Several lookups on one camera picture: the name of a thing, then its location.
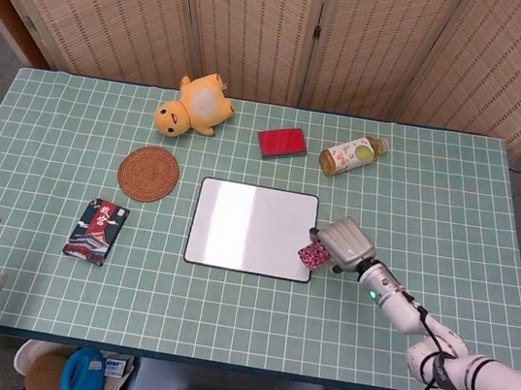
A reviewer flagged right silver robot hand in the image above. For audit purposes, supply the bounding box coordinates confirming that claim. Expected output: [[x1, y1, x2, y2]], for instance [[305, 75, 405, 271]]
[[304, 211, 381, 279]]

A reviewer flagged small pink patterned packet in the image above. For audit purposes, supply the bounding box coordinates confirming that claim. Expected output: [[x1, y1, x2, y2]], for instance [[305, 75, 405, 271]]
[[295, 239, 333, 270]]

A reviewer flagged white rectangular board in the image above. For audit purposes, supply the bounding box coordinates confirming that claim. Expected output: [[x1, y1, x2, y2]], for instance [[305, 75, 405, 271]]
[[181, 175, 324, 285]]

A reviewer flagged green tea bottle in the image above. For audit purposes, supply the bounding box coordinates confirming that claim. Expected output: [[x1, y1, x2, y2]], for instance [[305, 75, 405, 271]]
[[315, 126, 392, 187]]

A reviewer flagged white bowl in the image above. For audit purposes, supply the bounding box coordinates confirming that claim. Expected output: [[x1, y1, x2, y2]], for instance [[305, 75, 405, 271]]
[[11, 338, 44, 378]]

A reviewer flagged red ink stamp pad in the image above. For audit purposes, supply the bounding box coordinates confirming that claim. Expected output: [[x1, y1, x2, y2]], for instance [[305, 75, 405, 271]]
[[253, 121, 311, 166]]

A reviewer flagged green checked tablecloth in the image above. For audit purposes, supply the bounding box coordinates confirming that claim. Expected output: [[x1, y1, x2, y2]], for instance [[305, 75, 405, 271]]
[[0, 61, 521, 390]]

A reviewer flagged dark snack packet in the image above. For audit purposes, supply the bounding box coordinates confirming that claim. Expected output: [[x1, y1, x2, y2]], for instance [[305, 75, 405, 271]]
[[60, 193, 133, 271]]

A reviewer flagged blue plastic jug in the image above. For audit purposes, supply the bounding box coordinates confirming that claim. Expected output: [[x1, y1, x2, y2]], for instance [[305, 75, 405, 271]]
[[59, 344, 109, 390]]

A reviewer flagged white labelled box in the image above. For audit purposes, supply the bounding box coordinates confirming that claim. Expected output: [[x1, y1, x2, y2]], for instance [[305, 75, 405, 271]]
[[100, 352, 137, 381]]

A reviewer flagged yellow plush toy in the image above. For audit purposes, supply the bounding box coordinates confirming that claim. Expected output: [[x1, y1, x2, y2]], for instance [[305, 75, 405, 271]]
[[151, 66, 240, 146]]

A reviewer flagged round woven rattan coaster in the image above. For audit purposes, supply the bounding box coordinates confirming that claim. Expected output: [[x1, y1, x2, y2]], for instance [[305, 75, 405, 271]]
[[114, 141, 183, 207]]

